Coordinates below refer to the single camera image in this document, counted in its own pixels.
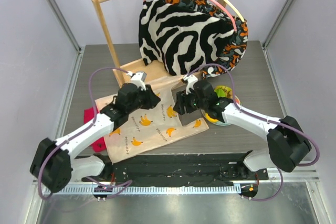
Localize wooden clothes rack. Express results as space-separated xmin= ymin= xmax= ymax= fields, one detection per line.
xmin=88 ymin=0 xmax=236 ymax=92

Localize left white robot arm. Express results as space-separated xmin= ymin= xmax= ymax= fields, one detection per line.
xmin=30 ymin=83 xmax=161 ymax=193

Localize zebra print garment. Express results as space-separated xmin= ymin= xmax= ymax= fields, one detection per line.
xmin=139 ymin=0 xmax=235 ymax=76

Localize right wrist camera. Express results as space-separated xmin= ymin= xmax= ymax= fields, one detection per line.
xmin=182 ymin=74 xmax=198 ymax=95

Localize fruit plate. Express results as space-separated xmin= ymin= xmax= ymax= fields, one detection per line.
xmin=201 ymin=86 xmax=232 ymax=126

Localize yellow lemon left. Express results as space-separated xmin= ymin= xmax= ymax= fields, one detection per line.
xmin=204 ymin=112 xmax=219 ymax=124

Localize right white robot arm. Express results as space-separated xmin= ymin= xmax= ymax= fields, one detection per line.
xmin=173 ymin=76 xmax=312 ymax=179

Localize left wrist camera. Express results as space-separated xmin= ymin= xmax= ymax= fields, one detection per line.
xmin=127 ymin=71 xmax=147 ymax=91

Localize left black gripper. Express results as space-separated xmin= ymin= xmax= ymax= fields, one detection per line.
xmin=127 ymin=85 xmax=161 ymax=114

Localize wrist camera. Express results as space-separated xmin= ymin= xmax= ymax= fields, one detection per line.
xmin=182 ymin=74 xmax=198 ymax=95
xmin=127 ymin=71 xmax=147 ymax=91

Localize brown longan bunch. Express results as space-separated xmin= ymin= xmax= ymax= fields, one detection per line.
xmin=226 ymin=88 xmax=234 ymax=99

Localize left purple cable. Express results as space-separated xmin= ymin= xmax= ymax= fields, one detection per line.
xmin=38 ymin=67 xmax=133 ymax=200

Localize orange camouflage garment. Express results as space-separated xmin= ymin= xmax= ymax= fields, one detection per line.
xmin=162 ymin=0 xmax=248 ymax=71

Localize red cloth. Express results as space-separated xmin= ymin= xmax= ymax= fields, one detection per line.
xmin=83 ymin=107 xmax=107 ymax=153

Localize banana print plastic bag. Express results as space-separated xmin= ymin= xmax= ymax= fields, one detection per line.
xmin=93 ymin=76 xmax=209 ymax=163

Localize slotted cable duct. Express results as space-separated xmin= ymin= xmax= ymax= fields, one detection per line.
xmin=54 ymin=183 xmax=241 ymax=195

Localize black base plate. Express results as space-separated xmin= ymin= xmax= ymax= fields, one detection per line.
xmin=94 ymin=153 xmax=269 ymax=187

